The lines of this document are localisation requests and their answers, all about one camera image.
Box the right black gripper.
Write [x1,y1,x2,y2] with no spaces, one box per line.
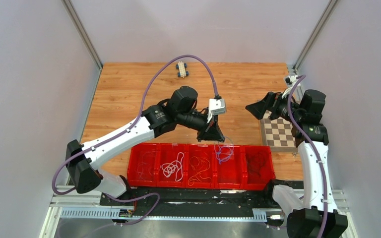
[245,89,303,123]

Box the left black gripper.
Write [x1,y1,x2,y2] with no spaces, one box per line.
[177,110,225,143]

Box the blue cable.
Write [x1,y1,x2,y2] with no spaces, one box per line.
[213,136,236,165]

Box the orange cable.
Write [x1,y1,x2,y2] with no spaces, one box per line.
[188,155,213,187]

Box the thin black cable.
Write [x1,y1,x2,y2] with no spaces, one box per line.
[247,153,270,179]

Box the white cable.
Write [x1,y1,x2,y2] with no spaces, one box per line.
[161,151,186,182]

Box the thin pink cable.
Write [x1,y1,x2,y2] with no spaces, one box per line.
[136,151,155,180]

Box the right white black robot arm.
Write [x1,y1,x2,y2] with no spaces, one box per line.
[245,89,348,238]

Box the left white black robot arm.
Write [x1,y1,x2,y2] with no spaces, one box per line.
[65,86,226,205]

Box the red bin middle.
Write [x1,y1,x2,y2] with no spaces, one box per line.
[185,144,215,189]

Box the red bin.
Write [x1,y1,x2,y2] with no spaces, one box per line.
[214,145,245,189]
[127,143,159,187]
[185,144,215,189]
[155,143,188,188]
[243,145,275,190]

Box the wooden chessboard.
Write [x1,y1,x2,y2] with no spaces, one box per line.
[259,111,298,155]

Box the red bin rightmost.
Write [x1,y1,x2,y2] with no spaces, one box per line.
[243,145,275,190]

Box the white blue toy car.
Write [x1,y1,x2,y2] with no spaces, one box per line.
[176,61,189,78]

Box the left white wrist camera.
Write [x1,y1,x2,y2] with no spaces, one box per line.
[207,98,227,122]

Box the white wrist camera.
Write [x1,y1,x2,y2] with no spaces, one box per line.
[282,74,300,99]
[207,98,227,122]

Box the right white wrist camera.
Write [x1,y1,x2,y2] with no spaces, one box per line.
[282,74,300,99]

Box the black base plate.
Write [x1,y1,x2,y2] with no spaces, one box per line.
[99,185,297,218]

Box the left purple robot hose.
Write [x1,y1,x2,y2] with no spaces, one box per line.
[52,54,220,238]

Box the white slotted cable duct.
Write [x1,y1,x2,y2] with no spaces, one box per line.
[60,209,267,221]

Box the aluminium frame rail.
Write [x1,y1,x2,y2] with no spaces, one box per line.
[50,185,350,212]

